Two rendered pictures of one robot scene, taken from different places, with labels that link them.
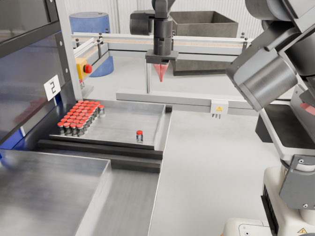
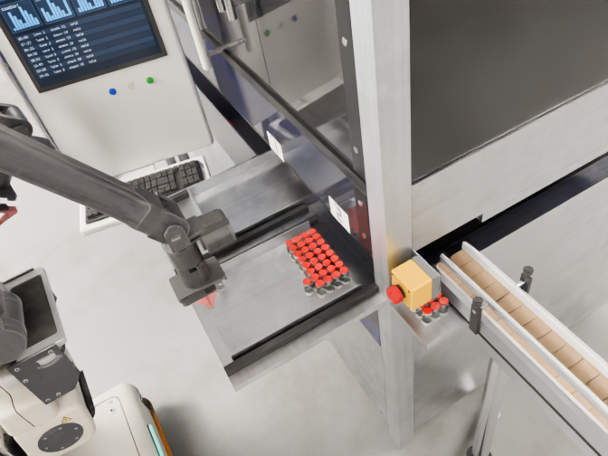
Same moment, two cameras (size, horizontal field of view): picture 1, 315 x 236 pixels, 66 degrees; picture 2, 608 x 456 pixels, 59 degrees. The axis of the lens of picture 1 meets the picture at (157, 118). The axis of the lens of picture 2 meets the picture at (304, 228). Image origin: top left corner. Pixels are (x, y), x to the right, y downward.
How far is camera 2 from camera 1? 160 cm
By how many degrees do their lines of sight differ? 98
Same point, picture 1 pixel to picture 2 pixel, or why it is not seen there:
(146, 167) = not seen: hidden behind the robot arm
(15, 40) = (306, 129)
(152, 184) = not seen: hidden behind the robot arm
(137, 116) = (264, 324)
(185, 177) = not seen: outside the picture
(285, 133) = (36, 294)
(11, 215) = (253, 184)
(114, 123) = (280, 293)
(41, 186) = (261, 204)
